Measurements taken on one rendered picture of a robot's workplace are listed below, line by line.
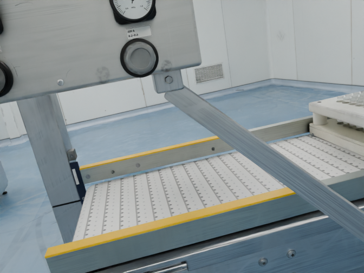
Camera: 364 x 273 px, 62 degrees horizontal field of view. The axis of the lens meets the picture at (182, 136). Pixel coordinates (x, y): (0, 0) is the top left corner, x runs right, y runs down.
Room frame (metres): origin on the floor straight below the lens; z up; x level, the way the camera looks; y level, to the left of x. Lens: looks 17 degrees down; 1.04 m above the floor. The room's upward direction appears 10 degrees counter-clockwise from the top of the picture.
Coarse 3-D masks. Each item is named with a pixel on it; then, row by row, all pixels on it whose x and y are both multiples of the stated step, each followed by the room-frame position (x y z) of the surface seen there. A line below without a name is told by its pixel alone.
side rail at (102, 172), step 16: (256, 128) 0.62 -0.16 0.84; (272, 128) 0.61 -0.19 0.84; (288, 128) 0.62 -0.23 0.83; (304, 128) 0.62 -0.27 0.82; (208, 144) 0.59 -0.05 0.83; (224, 144) 0.60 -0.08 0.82; (128, 160) 0.57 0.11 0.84; (144, 160) 0.58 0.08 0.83; (160, 160) 0.58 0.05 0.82; (176, 160) 0.58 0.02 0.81; (96, 176) 0.56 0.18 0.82; (112, 176) 0.57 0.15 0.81
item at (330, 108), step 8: (312, 104) 0.60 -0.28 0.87; (320, 104) 0.59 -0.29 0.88; (328, 104) 0.58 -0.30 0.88; (336, 104) 0.57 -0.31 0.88; (344, 104) 0.56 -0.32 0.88; (320, 112) 0.58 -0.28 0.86; (328, 112) 0.55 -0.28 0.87; (336, 112) 0.53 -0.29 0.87; (344, 112) 0.51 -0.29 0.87; (352, 112) 0.50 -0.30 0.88; (360, 112) 0.49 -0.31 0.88; (344, 120) 0.51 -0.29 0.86; (352, 120) 0.49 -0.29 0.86; (360, 120) 0.47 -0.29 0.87
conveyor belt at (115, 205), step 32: (224, 160) 0.56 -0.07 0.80; (320, 160) 0.48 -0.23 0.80; (352, 160) 0.46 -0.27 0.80; (96, 192) 0.52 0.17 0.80; (128, 192) 0.49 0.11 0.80; (160, 192) 0.47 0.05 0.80; (192, 192) 0.45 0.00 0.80; (224, 192) 0.43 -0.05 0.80; (256, 192) 0.41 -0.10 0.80; (96, 224) 0.40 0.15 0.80; (128, 224) 0.39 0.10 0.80
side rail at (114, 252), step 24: (360, 192) 0.34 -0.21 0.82; (216, 216) 0.32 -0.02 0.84; (240, 216) 0.32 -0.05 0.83; (264, 216) 0.32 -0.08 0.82; (288, 216) 0.33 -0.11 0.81; (120, 240) 0.30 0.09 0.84; (144, 240) 0.30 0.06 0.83; (168, 240) 0.31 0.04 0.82; (192, 240) 0.31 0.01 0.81; (48, 264) 0.29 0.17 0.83; (72, 264) 0.29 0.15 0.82; (96, 264) 0.30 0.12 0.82
